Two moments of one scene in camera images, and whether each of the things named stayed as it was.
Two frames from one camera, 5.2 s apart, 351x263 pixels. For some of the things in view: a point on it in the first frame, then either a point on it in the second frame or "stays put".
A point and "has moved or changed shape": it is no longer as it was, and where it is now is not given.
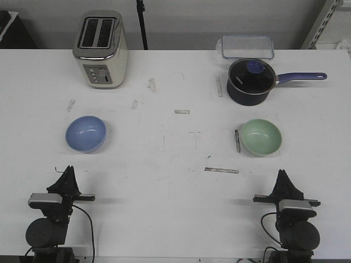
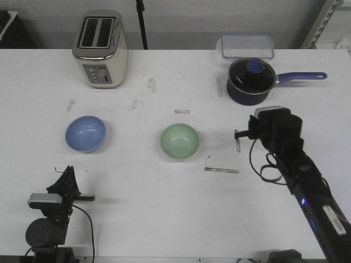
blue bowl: (85, 134) stays put
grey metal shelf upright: (321, 22) stays put
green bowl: (260, 137) has moved or changed shape
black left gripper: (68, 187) stays put
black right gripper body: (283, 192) to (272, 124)
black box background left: (13, 34) stays put
